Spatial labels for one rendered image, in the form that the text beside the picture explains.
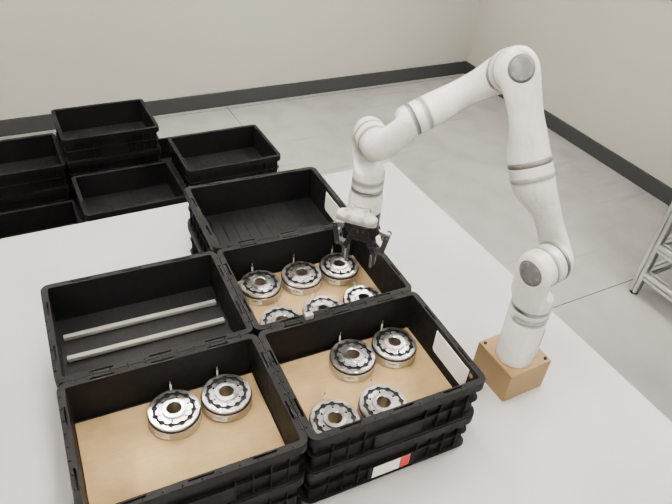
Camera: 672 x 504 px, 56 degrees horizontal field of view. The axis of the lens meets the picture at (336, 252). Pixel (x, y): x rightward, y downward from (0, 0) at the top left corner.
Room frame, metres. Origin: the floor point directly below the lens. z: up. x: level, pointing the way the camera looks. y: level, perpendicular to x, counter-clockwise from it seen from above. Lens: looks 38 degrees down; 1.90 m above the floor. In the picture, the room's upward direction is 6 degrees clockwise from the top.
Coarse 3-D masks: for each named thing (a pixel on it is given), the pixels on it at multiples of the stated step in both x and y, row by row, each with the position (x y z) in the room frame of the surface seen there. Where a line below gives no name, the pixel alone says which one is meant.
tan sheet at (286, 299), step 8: (352, 256) 1.37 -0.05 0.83; (280, 272) 1.26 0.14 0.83; (360, 272) 1.30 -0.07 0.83; (280, 280) 1.23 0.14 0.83; (360, 280) 1.27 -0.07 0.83; (368, 280) 1.27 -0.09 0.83; (320, 288) 1.22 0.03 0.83; (328, 288) 1.22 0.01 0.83; (336, 288) 1.22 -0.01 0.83; (344, 288) 1.23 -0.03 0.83; (376, 288) 1.24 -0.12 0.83; (280, 296) 1.17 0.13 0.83; (288, 296) 1.17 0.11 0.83; (296, 296) 1.18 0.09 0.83; (304, 296) 1.18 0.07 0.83; (312, 296) 1.18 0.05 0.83; (328, 296) 1.19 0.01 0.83; (336, 296) 1.19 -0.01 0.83; (272, 304) 1.14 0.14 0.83; (280, 304) 1.14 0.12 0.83; (288, 304) 1.15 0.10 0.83; (296, 304) 1.15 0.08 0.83; (256, 312) 1.10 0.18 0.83
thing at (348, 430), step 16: (368, 304) 1.07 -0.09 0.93; (304, 320) 0.99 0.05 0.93; (320, 320) 1.00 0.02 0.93; (432, 320) 1.04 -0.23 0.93; (448, 336) 0.99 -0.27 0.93; (272, 352) 0.89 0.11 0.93; (464, 352) 0.95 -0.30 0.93; (288, 384) 0.81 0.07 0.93; (464, 384) 0.86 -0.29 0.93; (480, 384) 0.86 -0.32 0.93; (416, 400) 0.80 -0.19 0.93; (432, 400) 0.81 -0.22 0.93; (448, 400) 0.83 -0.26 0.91; (304, 416) 0.74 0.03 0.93; (368, 416) 0.75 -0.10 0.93; (384, 416) 0.76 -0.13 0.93; (400, 416) 0.77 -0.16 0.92; (336, 432) 0.71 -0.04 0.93; (352, 432) 0.72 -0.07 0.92
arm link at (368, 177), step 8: (360, 120) 1.19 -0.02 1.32; (368, 120) 1.18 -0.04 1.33; (376, 120) 1.19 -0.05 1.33; (352, 136) 1.18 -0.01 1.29; (352, 144) 1.18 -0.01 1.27; (352, 152) 1.18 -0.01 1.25; (360, 152) 1.18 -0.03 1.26; (360, 160) 1.17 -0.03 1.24; (368, 160) 1.17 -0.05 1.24; (360, 168) 1.15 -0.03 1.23; (368, 168) 1.15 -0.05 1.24; (376, 168) 1.15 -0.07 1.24; (352, 176) 1.16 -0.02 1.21; (360, 176) 1.14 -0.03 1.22; (368, 176) 1.13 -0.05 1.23; (376, 176) 1.14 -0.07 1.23; (384, 176) 1.16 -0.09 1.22; (352, 184) 1.15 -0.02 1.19; (360, 184) 1.14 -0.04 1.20; (368, 184) 1.13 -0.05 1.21; (376, 184) 1.14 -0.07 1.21; (360, 192) 1.14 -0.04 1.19; (368, 192) 1.13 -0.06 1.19; (376, 192) 1.14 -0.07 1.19
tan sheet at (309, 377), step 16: (416, 352) 1.03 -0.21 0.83; (288, 368) 0.94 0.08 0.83; (304, 368) 0.94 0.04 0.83; (320, 368) 0.95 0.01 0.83; (384, 368) 0.97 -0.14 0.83; (400, 368) 0.97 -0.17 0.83; (416, 368) 0.98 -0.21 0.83; (432, 368) 0.98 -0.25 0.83; (304, 384) 0.90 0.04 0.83; (320, 384) 0.90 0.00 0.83; (336, 384) 0.91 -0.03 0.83; (352, 384) 0.91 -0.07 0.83; (368, 384) 0.92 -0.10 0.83; (384, 384) 0.92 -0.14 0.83; (400, 384) 0.93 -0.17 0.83; (416, 384) 0.93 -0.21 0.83; (432, 384) 0.94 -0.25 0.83; (448, 384) 0.94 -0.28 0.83; (304, 400) 0.85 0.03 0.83; (320, 400) 0.86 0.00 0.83; (352, 400) 0.87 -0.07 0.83
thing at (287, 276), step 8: (288, 264) 1.26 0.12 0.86; (296, 264) 1.27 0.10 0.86; (304, 264) 1.27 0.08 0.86; (312, 264) 1.27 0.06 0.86; (288, 272) 1.23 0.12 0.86; (312, 272) 1.24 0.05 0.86; (320, 272) 1.24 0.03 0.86; (288, 280) 1.20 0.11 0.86; (296, 280) 1.20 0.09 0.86; (304, 280) 1.21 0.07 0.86; (312, 280) 1.21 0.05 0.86
